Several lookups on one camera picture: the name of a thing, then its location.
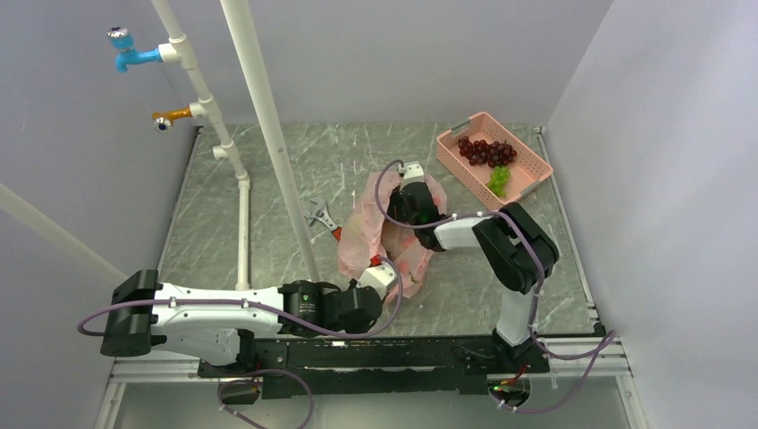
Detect pink plastic bag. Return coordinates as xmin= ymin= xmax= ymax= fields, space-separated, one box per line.
xmin=337 ymin=172 xmax=433 ymax=299

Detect green fake grapes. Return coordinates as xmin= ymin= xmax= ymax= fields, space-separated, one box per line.
xmin=486 ymin=165 xmax=510 ymax=198

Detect purple fake grapes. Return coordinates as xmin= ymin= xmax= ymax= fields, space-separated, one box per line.
xmin=457 ymin=137 xmax=518 ymax=168

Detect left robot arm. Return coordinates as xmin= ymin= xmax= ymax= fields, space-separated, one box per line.
xmin=100 ymin=264 xmax=398 ymax=375

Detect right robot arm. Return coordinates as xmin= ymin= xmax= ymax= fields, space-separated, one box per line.
xmin=387 ymin=182 xmax=560 ymax=371

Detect pink plastic basket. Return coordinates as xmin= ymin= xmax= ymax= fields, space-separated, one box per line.
xmin=436 ymin=112 xmax=553 ymax=209

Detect orange faucet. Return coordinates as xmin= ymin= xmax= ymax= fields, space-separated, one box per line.
xmin=152 ymin=106 xmax=193 ymax=133

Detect blue faucet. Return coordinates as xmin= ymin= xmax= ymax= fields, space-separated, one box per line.
xmin=107 ymin=26 xmax=163 ymax=73

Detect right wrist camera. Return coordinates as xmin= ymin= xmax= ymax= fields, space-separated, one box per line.
xmin=397 ymin=162 xmax=425 ymax=188

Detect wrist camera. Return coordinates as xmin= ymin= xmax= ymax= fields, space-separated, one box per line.
xmin=357 ymin=255 xmax=399 ymax=299
xmin=397 ymin=162 xmax=425 ymax=188

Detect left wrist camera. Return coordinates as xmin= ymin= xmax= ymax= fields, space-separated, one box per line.
xmin=357 ymin=255 xmax=399 ymax=299

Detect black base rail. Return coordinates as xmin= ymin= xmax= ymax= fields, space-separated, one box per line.
xmin=198 ymin=334 xmax=550 ymax=400

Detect red handled adjustable wrench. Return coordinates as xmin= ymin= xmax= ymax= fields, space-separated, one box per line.
xmin=303 ymin=197 xmax=342 ymax=241

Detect white pvc pipe frame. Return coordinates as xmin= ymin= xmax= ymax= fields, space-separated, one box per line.
xmin=0 ymin=0 xmax=321 ymax=294

